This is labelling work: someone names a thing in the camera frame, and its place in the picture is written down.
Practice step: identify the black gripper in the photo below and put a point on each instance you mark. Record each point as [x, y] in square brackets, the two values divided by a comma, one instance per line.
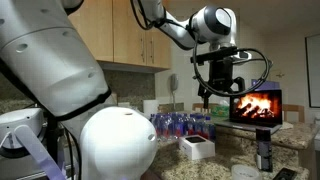
[220, 75]

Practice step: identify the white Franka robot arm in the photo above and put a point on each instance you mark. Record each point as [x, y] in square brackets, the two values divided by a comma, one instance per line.
[50, 50]

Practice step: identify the green tissue box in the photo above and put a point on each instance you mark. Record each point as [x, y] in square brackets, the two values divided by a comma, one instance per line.
[220, 110]

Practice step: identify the white cardboard product box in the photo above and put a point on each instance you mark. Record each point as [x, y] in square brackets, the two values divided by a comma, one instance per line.
[196, 148]

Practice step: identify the wooden dining chair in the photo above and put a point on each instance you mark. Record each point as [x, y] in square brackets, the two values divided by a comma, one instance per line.
[200, 106]
[293, 111]

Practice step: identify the laptop showing fireplace video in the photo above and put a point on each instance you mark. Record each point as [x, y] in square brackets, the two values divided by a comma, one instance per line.
[256, 106]

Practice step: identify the Fiji water bottle blue cap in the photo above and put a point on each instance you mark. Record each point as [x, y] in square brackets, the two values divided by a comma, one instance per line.
[169, 126]
[209, 128]
[159, 126]
[190, 125]
[199, 126]
[180, 126]

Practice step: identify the purple panel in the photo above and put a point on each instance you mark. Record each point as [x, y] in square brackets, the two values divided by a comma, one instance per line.
[271, 85]

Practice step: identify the round white placemat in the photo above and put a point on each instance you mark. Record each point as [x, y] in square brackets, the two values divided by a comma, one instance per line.
[286, 126]

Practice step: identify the white paper towel roll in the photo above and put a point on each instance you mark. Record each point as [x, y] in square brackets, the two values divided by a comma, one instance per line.
[150, 107]

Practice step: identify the grey wall phone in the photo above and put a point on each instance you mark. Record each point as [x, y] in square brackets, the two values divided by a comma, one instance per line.
[174, 82]

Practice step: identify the wooden wall cabinet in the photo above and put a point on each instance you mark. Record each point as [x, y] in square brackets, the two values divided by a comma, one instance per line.
[126, 33]

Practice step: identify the black camera stand pole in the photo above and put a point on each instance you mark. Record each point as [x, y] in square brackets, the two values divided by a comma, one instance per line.
[51, 140]

